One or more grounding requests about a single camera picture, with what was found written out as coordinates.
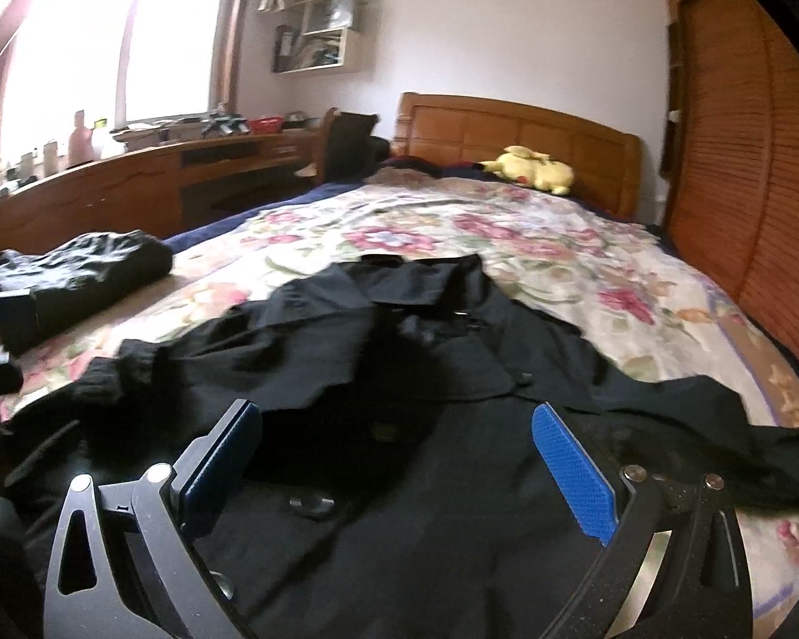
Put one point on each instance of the white wall shelf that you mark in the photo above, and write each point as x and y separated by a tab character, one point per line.
319	46

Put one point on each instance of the wooden wardrobe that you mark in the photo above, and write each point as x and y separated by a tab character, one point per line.
739	180

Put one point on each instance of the wooden desk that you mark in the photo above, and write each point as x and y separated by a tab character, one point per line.
140	180

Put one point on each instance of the white bottle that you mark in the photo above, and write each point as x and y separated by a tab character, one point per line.
106	143

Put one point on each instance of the dark pillow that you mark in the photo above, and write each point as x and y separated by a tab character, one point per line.
426	165

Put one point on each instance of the folded black garment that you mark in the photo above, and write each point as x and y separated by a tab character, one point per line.
86	273

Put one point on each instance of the black desk gadget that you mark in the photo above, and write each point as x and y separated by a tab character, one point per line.
225	123

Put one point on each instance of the red basket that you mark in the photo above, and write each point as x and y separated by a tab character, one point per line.
266	125

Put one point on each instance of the wooden chair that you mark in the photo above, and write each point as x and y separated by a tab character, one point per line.
325	140

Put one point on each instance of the pink bottle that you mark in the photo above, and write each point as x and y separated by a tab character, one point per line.
80	140

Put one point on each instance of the floral blanket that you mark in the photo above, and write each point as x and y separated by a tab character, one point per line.
506	246

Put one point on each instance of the black coat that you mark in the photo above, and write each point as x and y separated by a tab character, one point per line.
399	379

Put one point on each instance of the yellow plush toy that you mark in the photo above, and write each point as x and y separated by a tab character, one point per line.
539	170

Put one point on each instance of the window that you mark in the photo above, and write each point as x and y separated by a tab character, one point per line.
73	33

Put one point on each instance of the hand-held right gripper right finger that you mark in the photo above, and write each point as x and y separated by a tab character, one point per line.
572	479

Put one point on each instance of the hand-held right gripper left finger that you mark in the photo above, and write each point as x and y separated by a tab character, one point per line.
221	462

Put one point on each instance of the wooden headboard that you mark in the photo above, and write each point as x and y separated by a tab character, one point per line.
539	136

